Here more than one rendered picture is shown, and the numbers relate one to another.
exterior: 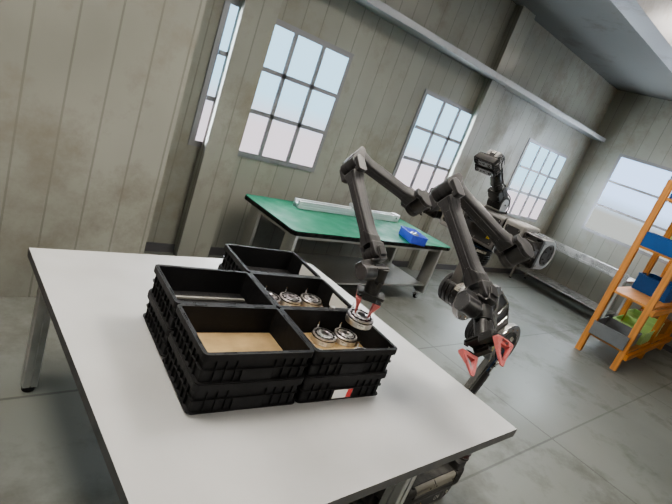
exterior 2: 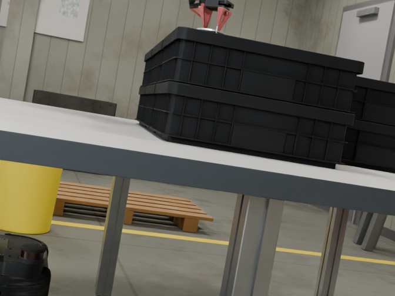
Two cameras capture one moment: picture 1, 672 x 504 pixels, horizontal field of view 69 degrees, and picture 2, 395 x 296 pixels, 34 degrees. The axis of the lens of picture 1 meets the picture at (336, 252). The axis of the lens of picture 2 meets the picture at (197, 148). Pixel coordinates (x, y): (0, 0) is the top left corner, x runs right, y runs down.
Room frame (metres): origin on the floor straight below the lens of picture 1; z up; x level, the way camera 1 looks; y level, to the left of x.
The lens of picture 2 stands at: (3.51, 0.91, 0.76)
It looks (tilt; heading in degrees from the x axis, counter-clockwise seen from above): 3 degrees down; 210
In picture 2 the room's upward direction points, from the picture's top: 10 degrees clockwise
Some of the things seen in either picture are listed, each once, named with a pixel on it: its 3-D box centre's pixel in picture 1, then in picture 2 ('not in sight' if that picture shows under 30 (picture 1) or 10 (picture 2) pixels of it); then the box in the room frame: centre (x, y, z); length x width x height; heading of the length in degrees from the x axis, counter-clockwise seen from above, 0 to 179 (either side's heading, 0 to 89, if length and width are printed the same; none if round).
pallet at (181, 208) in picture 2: not in sight; (118, 204); (-0.10, -1.71, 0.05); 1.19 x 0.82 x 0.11; 132
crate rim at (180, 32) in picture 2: (272, 262); (256, 54); (2.20, 0.27, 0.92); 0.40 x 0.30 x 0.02; 130
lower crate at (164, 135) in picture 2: not in sight; (244, 124); (2.20, 0.27, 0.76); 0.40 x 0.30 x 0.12; 130
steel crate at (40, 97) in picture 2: not in sight; (69, 130); (-1.69, -3.65, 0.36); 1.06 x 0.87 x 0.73; 45
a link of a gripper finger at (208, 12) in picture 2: (368, 305); (210, 17); (1.67, -0.18, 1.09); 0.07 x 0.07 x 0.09; 2
